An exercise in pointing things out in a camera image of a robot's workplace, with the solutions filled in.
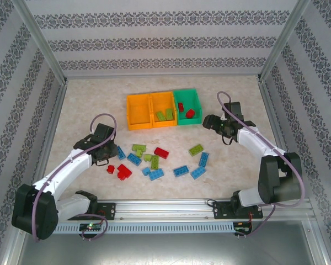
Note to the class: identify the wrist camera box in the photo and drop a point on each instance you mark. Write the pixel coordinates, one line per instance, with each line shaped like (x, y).
(231, 109)
(103, 131)

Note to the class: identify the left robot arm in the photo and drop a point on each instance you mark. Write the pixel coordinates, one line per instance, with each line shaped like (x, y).
(69, 165)

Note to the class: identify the small circuit board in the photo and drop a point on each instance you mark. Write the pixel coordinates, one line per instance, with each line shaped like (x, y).
(241, 225)
(89, 227)

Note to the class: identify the small red lego brick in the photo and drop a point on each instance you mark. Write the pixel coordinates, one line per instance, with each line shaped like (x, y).
(180, 106)
(110, 169)

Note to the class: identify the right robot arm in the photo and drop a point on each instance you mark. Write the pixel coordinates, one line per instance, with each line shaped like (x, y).
(253, 140)

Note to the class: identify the aluminium back profile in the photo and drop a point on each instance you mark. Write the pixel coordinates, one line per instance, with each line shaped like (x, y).
(162, 75)

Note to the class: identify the small green lego brick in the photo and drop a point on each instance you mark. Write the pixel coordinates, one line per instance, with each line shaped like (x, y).
(148, 157)

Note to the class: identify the green plastic bin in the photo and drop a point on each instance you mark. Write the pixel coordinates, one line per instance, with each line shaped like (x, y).
(188, 96)

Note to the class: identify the aluminium side profile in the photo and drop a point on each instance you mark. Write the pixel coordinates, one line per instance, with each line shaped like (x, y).
(269, 107)
(55, 116)

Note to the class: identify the small blue lego brick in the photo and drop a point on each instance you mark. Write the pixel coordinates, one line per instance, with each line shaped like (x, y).
(146, 171)

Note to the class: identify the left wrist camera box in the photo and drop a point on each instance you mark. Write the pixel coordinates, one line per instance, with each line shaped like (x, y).
(103, 131)

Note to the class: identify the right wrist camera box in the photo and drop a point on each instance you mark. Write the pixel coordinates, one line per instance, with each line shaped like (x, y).
(231, 109)

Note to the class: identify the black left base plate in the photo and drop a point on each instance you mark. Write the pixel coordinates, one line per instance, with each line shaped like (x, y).
(107, 211)

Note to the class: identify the green stacked lego piece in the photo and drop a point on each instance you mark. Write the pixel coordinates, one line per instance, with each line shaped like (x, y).
(138, 149)

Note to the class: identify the yellow plastic bin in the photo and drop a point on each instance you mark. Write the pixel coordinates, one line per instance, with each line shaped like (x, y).
(162, 103)
(138, 110)

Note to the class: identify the aluminium frame post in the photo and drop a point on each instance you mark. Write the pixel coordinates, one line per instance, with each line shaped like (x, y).
(285, 41)
(38, 38)

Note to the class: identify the aluminium mounting rail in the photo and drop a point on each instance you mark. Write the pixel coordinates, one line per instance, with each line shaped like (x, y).
(160, 209)

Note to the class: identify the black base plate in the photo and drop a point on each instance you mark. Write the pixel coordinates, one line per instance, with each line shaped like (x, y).
(223, 211)
(107, 211)

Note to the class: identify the large red lego piece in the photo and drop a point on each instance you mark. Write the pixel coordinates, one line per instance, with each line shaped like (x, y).
(124, 171)

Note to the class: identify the grey metal sheet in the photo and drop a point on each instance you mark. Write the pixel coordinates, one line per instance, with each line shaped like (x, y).
(165, 248)

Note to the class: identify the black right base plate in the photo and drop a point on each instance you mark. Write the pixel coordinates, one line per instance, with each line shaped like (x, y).
(223, 211)

